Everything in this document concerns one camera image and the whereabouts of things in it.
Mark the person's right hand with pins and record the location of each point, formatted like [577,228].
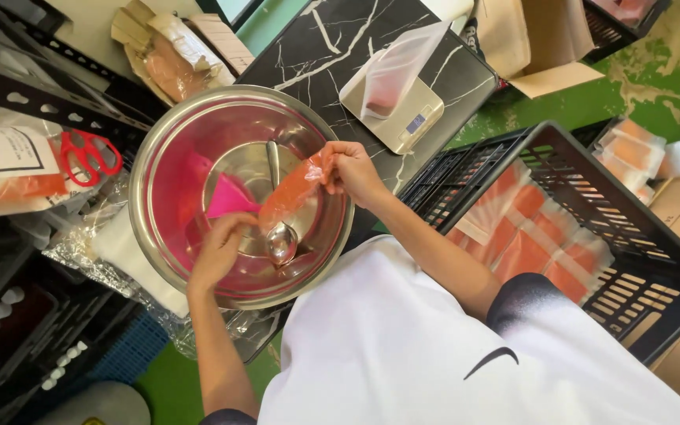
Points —
[353,172]

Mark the person's left hand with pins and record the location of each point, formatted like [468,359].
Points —
[216,254]

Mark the person's left fingers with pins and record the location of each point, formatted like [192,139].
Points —
[238,219]

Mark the person's right fingers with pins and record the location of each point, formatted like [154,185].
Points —
[334,165]

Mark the clear pouch of orange powder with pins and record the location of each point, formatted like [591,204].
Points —
[290,195]

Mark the steel ladle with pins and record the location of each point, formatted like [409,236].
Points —
[281,242]

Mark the large steel mixing bowl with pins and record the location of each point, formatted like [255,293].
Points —
[180,236]

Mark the silver kitchen scale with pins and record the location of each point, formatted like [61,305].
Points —
[402,127]

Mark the stack of clear flat pouches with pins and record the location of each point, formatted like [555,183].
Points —
[133,259]

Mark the clear empty plastic pouch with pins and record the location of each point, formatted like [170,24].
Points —
[402,65]

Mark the crinkled clear plastic wrap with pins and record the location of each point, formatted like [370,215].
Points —
[80,254]

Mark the red scissors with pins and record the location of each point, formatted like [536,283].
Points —
[83,154]

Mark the blue plastic crate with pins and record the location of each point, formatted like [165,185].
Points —
[130,351]

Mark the brown paper bag of powder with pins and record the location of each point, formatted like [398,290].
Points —
[174,59]

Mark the white shirt with dark sleeves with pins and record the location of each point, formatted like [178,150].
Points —
[387,354]

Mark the pile of sealed orange pouches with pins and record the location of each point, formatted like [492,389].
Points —
[523,242]

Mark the open cardboard box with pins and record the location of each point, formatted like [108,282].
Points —
[511,41]

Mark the grey round cap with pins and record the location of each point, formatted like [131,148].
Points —
[98,404]

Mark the black perforated metal rack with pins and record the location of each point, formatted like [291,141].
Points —
[39,97]

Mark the white labelled orange powder pouch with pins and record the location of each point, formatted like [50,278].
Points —
[3,159]

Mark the black crate of white-capped bottles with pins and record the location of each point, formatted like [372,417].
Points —
[15,330]

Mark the heap of small orange packets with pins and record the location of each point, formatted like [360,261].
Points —
[632,153]

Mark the small black plastic crate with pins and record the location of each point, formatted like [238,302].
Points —
[605,29]

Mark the large black plastic crate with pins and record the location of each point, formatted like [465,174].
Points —
[641,236]

